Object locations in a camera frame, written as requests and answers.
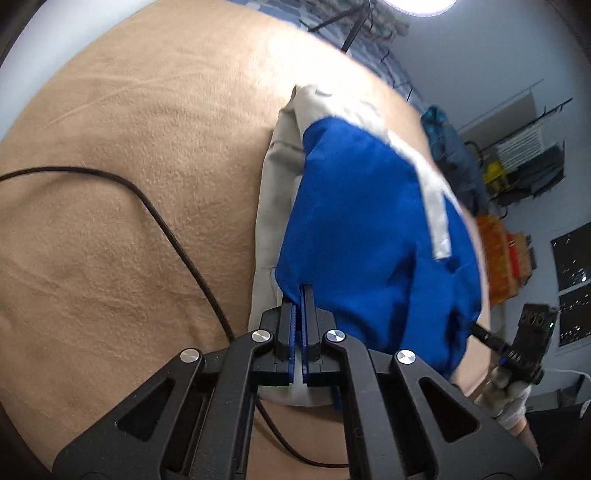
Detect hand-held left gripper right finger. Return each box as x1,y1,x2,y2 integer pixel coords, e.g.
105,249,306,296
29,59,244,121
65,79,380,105
300,285,541,480

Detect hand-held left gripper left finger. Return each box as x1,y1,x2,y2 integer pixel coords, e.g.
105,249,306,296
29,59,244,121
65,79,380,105
53,298,301,480

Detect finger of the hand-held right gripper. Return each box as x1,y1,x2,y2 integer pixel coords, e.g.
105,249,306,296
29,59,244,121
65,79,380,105
468,322,509,356

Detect white and blue work jacket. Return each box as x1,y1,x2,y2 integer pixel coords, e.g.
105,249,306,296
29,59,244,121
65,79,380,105
249,84,490,409

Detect person's right forearm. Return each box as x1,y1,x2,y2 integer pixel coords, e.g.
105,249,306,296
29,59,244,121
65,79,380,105
515,415,543,462

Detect hanging dark clothes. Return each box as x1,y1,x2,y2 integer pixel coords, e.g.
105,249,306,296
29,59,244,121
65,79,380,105
508,143,566,197

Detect pile of dark clothes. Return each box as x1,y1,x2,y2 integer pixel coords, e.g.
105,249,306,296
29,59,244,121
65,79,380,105
420,105,490,213

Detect black clothes rack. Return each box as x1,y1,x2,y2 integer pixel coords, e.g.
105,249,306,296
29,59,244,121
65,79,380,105
457,78,575,217

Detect person's right hand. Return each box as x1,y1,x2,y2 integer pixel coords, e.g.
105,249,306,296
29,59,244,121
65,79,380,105
489,364,534,430

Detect orange crate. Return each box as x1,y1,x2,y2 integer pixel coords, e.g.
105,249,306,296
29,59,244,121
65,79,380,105
475,215,522,305

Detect tan cardboard box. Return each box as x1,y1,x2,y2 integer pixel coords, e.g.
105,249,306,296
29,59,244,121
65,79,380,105
505,233,539,282

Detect dark window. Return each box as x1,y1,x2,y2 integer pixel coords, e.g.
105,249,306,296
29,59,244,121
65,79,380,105
549,226,591,347

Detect person's dark clothing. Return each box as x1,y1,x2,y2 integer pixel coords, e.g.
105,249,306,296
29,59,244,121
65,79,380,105
526,399,591,467

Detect striped white towel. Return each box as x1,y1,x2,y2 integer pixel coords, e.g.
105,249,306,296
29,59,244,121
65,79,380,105
496,127,546,169

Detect tan blanket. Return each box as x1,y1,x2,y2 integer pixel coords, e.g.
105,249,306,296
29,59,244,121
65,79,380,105
0,0,495,467

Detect black tripod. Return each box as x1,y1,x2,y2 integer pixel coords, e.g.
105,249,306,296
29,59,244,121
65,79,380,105
307,0,375,51

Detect black cable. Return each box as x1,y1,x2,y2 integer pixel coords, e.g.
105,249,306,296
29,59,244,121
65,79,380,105
0,168,352,467

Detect lit ring light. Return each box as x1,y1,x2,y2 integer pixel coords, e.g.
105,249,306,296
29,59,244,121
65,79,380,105
383,0,460,17

